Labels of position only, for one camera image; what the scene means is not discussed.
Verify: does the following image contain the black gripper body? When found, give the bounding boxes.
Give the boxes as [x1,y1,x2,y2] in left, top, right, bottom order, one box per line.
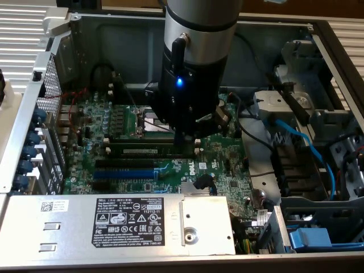
[144,45,228,134]

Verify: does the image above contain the green RAM stick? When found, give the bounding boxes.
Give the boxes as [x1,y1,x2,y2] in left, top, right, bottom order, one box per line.
[109,142,197,157]

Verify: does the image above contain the RAM memory stick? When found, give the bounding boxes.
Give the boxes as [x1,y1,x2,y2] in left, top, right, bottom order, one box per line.
[104,137,201,147]

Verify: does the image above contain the black RAM slot white clips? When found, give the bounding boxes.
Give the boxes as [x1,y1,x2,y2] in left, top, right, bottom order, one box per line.
[102,146,203,160]
[109,90,154,106]
[109,82,151,97]

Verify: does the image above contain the green motherboard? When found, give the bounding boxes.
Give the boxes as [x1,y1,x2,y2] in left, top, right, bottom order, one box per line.
[61,88,278,238]

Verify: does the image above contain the CPU socket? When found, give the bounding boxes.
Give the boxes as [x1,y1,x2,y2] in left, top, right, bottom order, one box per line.
[131,105,177,140]

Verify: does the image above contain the silver finned chipset heatsink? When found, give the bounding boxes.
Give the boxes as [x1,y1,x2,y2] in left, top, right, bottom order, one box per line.
[180,181,218,197]

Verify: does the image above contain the thin metal locking lever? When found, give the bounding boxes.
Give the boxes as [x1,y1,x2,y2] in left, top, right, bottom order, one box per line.
[122,81,140,111]

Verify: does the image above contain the long black expansion slot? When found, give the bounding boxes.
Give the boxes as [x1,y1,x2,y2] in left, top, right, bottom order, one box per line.
[95,158,156,169]

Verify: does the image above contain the blue expansion slot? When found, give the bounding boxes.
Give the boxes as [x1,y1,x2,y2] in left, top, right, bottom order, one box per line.
[93,168,156,180]

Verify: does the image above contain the open gray PC case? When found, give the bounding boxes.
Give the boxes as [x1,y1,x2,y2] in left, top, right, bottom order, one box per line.
[0,7,364,271]

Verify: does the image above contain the short black expansion slot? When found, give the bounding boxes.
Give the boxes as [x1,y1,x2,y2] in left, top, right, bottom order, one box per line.
[92,181,111,192]

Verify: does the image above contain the black power supply label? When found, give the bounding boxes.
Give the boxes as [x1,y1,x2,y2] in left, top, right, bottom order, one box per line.
[91,197,166,247]

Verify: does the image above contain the black ribbed plastic shroud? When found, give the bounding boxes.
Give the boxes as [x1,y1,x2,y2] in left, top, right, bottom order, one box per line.
[270,143,328,197]

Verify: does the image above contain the silver metal disk bay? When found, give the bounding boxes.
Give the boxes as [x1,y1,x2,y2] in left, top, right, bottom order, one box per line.
[253,35,364,200]

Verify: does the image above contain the dark gray drive cage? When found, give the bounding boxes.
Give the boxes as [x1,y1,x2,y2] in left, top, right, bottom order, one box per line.
[257,196,364,255]

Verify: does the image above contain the silver power supply unit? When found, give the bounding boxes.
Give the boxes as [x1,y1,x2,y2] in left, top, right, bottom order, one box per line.
[0,194,237,264]

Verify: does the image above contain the black box behind case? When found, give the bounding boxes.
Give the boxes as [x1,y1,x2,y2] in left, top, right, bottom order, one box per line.
[56,0,102,9]

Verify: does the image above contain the white QR code sticker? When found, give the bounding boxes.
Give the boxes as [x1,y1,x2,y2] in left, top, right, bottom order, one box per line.
[39,199,70,213]

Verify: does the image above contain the blue rear port plug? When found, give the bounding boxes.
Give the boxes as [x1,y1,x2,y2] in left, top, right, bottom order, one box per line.
[27,129,42,146]
[14,173,30,190]
[18,159,34,174]
[21,144,38,160]
[31,107,48,126]

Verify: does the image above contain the blue plastic latch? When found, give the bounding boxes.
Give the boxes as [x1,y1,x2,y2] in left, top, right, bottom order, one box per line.
[288,227,333,253]

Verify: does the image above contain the black wire plug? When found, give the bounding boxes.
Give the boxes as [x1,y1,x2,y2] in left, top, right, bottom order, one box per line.
[193,173,214,190]

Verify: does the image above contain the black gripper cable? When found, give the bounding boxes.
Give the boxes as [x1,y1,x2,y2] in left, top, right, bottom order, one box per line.
[169,32,192,72]

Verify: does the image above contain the blue SATA wire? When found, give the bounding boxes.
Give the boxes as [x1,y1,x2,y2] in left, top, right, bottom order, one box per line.
[263,112,337,197]

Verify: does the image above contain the black looped wire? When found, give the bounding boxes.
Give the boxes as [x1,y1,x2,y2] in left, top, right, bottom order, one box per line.
[90,62,115,92]

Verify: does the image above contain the power supply wire bundle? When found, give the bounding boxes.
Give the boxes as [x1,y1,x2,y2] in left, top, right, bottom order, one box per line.
[231,216,258,255]

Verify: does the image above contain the thin red wire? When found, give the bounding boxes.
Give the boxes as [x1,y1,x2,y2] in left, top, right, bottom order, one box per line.
[45,87,88,134]

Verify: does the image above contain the silver metal bracket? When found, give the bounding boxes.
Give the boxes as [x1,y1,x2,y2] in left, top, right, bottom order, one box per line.
[42,7,72,39]

